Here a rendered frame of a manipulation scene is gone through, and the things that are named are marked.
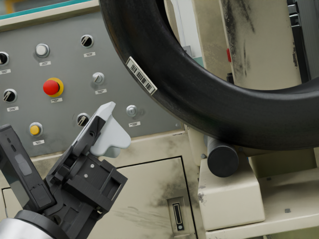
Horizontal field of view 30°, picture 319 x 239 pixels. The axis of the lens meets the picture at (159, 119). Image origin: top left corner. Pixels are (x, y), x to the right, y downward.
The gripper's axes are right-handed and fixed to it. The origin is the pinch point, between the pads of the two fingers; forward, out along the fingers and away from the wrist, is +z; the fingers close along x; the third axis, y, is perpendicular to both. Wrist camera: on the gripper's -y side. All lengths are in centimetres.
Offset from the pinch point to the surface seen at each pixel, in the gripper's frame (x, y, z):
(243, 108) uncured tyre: 6.1, 15.8, 9.7
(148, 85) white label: -0.2, 3.6, 7.7
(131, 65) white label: -0.6, -0.1, 8.9
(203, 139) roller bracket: -25.8, 22.2, 24.7
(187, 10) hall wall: -648, 78, 675
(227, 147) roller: 2.0, 17.5, 5.7
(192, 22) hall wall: -653, 97, 664
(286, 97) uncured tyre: 10.0, 19.3, 12.6
